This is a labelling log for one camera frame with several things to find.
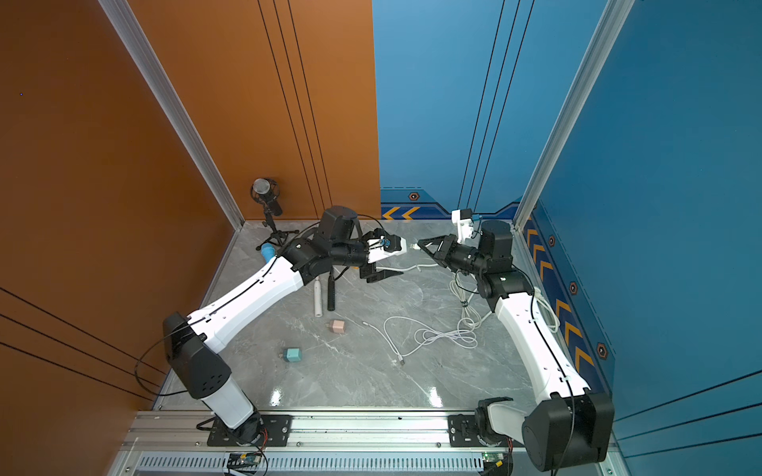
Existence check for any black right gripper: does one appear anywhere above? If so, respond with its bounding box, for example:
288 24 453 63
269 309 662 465
419 236 490 278

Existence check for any pink usb charger block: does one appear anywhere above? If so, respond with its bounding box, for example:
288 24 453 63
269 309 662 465
327 319 346 334

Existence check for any white usb charging cable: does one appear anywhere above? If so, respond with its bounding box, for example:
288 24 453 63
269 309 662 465
407 240 495 349

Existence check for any black electric toothbrush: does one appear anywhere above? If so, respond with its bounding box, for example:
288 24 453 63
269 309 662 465
327 270 337 311

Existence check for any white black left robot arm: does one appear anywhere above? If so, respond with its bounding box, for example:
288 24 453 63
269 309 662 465
163 205 408 445

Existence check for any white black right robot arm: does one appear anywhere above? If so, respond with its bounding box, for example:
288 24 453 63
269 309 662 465
418 220 614 473

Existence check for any white pink electric toothbrush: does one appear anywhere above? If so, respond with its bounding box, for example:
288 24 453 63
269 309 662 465
314 278 323 317

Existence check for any blue toy microphone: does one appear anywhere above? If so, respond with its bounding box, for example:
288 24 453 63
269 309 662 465
259 243 278 264

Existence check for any teal usb charger block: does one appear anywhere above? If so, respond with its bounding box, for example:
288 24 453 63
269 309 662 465
282 347 303 363

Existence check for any right green circuit board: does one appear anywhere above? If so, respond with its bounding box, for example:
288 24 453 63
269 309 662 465
479 452 514 476

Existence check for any green circuit board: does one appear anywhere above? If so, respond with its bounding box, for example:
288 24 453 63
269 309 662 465
479 452 514 476
226 452 265 473

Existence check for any left green circuit board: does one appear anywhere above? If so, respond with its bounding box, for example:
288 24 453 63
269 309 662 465
226 452 265 473

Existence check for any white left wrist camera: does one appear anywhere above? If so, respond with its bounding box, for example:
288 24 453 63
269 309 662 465
366 235 408 264

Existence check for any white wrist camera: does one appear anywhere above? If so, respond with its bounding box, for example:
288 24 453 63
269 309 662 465
366 235 408 264
450 208 477 244

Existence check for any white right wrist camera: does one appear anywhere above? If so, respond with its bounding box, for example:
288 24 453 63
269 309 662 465
450 208 477 244

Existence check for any aluminium corner post left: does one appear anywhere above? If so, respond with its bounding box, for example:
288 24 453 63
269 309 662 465
99 0 245 231

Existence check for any aluminium corner post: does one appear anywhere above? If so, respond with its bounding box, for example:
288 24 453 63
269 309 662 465
99 0 245 231
514 0 635 231

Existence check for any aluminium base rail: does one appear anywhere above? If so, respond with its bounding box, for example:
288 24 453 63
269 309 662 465
109 409 539 475

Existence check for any aluminium corner post right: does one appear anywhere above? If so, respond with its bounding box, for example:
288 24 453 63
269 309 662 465
514 0 635 231

